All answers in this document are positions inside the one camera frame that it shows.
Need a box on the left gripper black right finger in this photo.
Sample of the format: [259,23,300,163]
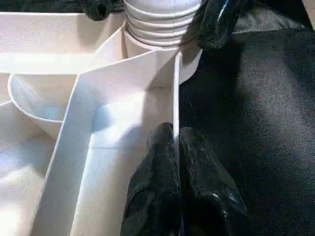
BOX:
[178,126,252,236]

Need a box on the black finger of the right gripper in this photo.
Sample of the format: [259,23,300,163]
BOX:
[181,0,237,50]
[83,0,126,22]

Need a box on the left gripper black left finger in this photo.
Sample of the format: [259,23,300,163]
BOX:
[120,122,183,236]

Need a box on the white plastic table leg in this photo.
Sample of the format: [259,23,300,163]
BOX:
[123,0,202,49]

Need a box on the white plastic table top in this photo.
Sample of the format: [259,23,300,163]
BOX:
[0,12,204,236]

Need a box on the black work mat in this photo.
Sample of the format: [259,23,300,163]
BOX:
[0,0,315,236]

